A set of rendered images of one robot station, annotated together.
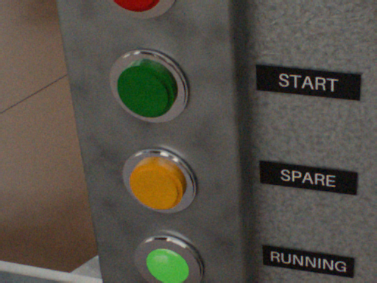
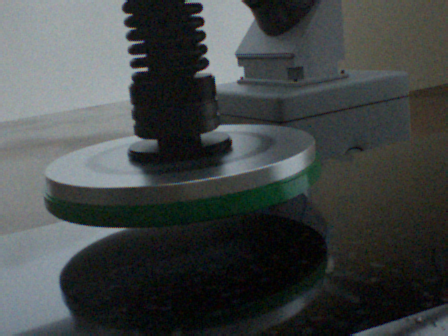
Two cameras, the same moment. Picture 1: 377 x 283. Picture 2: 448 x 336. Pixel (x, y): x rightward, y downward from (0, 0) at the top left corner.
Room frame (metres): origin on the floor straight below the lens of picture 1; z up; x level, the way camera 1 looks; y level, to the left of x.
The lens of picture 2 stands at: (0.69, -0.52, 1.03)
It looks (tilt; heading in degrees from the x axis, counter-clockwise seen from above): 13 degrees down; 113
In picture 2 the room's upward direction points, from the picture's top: 6 degrees counter-clockwise
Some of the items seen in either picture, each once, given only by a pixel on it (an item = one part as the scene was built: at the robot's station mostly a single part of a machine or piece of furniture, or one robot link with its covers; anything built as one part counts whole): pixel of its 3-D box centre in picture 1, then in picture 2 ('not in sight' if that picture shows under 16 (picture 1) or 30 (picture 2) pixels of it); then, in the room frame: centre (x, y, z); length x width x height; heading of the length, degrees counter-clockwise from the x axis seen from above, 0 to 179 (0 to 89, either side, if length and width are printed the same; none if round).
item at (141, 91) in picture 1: (147, 88); not in sight; (0.36, 0.04, 1.47); 0.03 x 0.01 x 0.03; 73
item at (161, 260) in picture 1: (168, 263); not in sight; (0.36, 0.04, 1.37); 0.02 x 0.01 x 0.02; 73
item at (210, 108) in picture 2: not in sight; (175, 108); (0.47, -0.06, 0.96); 0.07 x 0.07 x 0.01
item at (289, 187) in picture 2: not in sight; (181, 162); (0.47, -0.06, 0.92); 0.22 x 0.22 x 0.04
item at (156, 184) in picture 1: (158, 183); not in sight; (0.36, 0.04, 1.42); 0.03 x 0.01 x 0.03; 73
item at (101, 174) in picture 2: not in sight; (181, 157); (0.47, -0.06, 0.92); 0.21 x 0.21 x 0.01
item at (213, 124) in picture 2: not in sight; (177, 123); (0.47, -0.06, 0.95); 0.07 x 0.07 x 0.01
